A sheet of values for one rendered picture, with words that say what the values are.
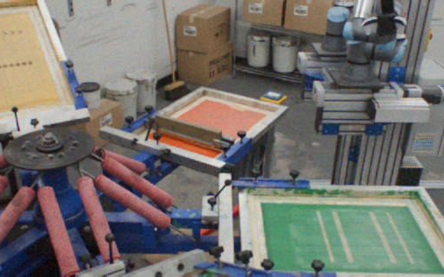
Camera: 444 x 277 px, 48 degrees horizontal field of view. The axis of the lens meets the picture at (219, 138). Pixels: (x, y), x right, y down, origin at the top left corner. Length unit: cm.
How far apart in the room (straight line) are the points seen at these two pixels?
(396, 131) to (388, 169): 25
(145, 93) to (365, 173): 270
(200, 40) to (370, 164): 313
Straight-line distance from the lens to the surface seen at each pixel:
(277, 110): 284
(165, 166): 238
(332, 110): 261
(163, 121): 254
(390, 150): 302
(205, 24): 559
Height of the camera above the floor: 213
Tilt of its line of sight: 27 degrees down
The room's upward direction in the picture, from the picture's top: 1 degrees clockwise
